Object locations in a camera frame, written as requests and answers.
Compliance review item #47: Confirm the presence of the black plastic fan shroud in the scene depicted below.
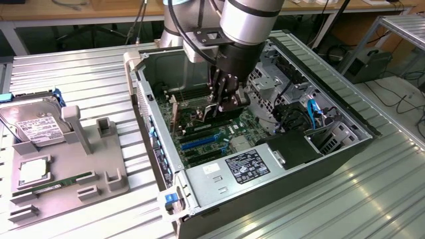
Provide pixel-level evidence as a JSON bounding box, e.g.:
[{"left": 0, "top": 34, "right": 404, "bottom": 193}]
[{"left": 264, "top": 130, "right": 324, "bottom": 170}]

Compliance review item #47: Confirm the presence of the labelled black RAM stick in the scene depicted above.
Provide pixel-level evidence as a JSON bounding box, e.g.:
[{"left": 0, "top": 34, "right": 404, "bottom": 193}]
[{"left": 184, "top": 123, "right": 229, "bottom": 135}]

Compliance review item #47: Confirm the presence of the black wire bundle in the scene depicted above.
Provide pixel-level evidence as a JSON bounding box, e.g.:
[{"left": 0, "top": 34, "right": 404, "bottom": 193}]
[{"left": 273, "top": 101, "right": 316, "bottom": 133}]

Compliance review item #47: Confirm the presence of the wooden desk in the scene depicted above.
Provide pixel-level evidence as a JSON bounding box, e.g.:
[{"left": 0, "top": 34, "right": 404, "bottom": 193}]
[{"left": 0, "top": 0, "right": 418, "bottom": 22}]

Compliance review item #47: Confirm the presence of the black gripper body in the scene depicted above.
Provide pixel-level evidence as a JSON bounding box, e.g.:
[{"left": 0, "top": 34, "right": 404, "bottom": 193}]
[{"left": 212, "top": 41, "right": 266, "bottom": 82}]

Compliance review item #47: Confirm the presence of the graphics card with metal bracket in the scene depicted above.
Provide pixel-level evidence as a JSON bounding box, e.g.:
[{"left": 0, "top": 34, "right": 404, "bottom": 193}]
[{"left": 166, "top": 93, "right": 241, "bottom": 135}]

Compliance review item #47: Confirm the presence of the metal slat table frame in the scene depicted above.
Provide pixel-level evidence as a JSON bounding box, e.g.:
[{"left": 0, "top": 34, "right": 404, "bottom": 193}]
[{"left": 337, "top": 15, "right": 425, "bottom": 76}]

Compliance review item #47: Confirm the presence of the blue disk caddy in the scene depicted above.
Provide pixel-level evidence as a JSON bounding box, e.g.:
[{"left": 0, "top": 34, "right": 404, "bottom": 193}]
[{"left": 0, "top": 87, "right": 65, "bottom": 111}]

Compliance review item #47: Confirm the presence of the black box on floor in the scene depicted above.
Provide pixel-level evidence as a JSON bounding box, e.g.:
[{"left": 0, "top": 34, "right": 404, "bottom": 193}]
[{"left": 344, "top": 49, "right": 393, "bottom": 85}]

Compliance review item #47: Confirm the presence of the open black PC case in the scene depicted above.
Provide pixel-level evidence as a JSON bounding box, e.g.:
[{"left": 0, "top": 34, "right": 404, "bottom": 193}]
[{"left": 122, "top": 36, "right": 382, "bottom": 239}]

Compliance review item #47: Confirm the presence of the hanging grey cable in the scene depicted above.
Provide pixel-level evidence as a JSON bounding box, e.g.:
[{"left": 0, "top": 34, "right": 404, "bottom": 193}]
[{"left": 132, "top": 0, "right": 148, "bottom": 46}]

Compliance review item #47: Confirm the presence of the green RAM stick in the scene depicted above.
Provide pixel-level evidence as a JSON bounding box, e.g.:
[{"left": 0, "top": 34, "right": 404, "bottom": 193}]
[{"left": 12, "top": 172, "right": 94, "bottom": 198}]

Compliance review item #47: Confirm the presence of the blue case latch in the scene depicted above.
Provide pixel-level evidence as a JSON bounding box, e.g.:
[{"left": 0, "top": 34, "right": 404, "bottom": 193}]
[{"left": 164, "top": 193, "right": 181, "bottom": 205}]

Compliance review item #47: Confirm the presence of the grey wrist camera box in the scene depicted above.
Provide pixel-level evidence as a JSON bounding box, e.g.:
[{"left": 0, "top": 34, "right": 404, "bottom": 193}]
[{"left": 181, "top": 26, "right": 234, "bottom": 64}]

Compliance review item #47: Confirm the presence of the blue grey metal frame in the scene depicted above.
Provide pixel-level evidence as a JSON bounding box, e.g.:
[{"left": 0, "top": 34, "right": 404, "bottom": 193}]
[{"left": 0, "top": 55, "right": 15, "bottom": 97}]

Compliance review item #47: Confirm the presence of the grey plastic parts rack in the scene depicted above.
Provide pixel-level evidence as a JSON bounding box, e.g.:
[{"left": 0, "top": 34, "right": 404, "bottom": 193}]
[{"left": 5, "top": 106, "right": 133, "bottom": 226}]

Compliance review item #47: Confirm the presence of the silver CPU chip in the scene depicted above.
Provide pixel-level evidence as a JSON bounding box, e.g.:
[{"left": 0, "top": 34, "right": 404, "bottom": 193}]
[{"left": 17, "top": 161, "right": 51, "bottom": 187}]

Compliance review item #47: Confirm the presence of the metal disk bay cage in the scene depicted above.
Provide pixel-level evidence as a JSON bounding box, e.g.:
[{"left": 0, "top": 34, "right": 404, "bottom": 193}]
[{"left": 246, "top": 42, "right": 314, "bottom": 135}]

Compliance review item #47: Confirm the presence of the grey power supply unit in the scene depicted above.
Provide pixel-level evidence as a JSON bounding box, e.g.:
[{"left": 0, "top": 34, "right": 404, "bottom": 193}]
[{"left": 184, "top": 142, "right": 286, "bottom": 209}]

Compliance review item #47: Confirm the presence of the silver chipset heatsink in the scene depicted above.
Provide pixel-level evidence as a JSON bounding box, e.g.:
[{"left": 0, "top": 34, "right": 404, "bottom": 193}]
[{"left": 229, "top": 136, "right": 256, "bottom": 153}]

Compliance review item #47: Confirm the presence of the blue flat wire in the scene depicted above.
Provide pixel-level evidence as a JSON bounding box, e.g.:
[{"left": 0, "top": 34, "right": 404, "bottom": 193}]
[{"left": 306, "top": 99, "right": 325, "bottom": 130}]

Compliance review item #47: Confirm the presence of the silver hard disk drive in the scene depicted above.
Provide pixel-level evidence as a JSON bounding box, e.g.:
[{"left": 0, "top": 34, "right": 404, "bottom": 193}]
[{"left": 0, "top": 97, "right": 73, "bottom": 148}]

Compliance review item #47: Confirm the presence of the black cable on white table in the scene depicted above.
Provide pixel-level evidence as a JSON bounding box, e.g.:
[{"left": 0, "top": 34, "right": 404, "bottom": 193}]
[{"left": 364, "top": 81, "right": 425, "bottom": 119}]

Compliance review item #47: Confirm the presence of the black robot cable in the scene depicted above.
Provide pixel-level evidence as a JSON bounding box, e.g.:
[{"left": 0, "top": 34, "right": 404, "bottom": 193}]
[{"left": 166, "top": 0, "right": 222, "bottom": 65}]

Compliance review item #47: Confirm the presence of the green motherboard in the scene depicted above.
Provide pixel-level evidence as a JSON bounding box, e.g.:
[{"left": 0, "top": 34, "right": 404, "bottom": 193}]
[{"left": 156, "top": 82, "right": 270, "bottom": 168}]

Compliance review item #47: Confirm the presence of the blue expansion slot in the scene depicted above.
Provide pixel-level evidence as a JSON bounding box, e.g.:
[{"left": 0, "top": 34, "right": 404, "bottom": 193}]
[{"left": 180, "top": 137, "right": 220, "bottom": 151}]

